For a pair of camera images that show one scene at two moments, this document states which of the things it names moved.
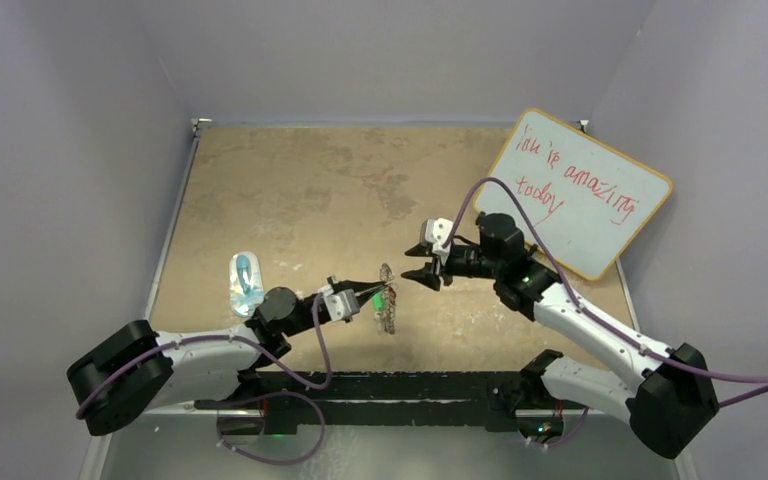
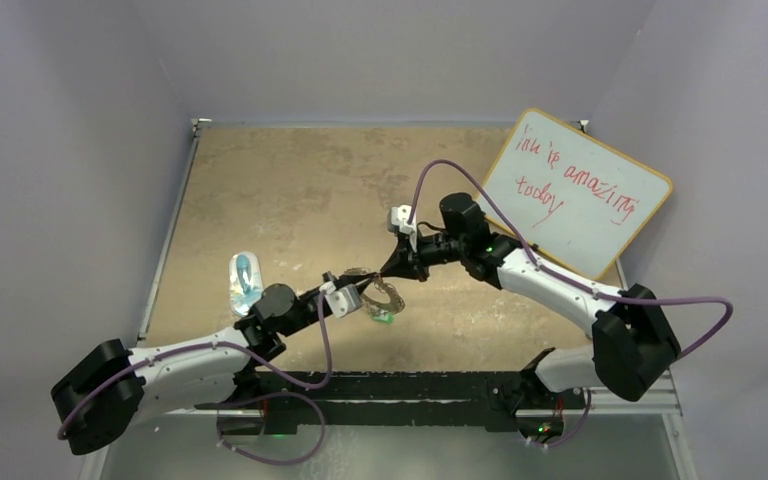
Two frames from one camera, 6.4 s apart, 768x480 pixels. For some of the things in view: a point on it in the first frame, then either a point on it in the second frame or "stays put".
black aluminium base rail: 275,403 stays put
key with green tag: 378,301 to 385,317
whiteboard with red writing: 592,200 stays put
